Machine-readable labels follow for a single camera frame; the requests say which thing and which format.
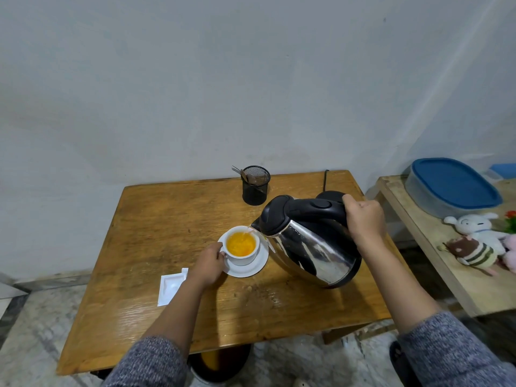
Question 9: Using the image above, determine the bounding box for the person's right hand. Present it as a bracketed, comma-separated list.
[342, 194, 387, 258]

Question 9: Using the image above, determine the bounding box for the person's left hand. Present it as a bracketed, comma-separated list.
[189, 242, 225, 290]

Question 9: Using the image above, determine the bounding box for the white cup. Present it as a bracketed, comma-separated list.
[223, 226, 261, 267]

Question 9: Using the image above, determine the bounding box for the steel electric kettle black handle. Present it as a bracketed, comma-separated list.
[251, 194, 363, 289]

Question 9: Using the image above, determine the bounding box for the person's left forearm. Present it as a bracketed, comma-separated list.
[103, 275, 207, 387]

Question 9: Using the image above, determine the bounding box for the person's right forearm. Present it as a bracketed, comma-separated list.
[358, 242, 516, 387]

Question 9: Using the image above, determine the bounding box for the orange drink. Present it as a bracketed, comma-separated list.
[227, 232, 257, 257]

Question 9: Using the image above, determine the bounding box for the white saucer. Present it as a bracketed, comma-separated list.
[218, 231, 269, 278]

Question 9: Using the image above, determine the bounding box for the white paper sachet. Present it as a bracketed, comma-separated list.
[157, 268, 189, 307]

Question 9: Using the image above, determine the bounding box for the brown wooden table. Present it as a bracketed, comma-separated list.
[56, 170, 413, 376]

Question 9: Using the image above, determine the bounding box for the black mesh cup holder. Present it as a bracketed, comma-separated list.
[241, 165, 271, 206]

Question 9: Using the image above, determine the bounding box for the grey container with blue lid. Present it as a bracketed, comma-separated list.
[405, 158, 503, 219]

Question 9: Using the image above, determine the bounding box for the black round bin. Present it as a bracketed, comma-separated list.
[187, 344, 253, 386]

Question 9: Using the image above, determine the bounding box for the light wooden side table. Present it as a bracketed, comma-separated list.
[365, 175, 516, 318]

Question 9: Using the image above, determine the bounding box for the brown striped plush toy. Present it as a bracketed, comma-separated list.
[437, 235, 500, 277]

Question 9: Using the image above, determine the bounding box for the white plush bunny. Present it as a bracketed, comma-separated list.
[443, 213, 510, 257]

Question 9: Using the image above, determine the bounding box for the blue box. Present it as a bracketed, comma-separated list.
[489, 163, 516, 182]

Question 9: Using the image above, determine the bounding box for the pink plush toy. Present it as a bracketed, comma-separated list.
[501, 234, 516, 274]

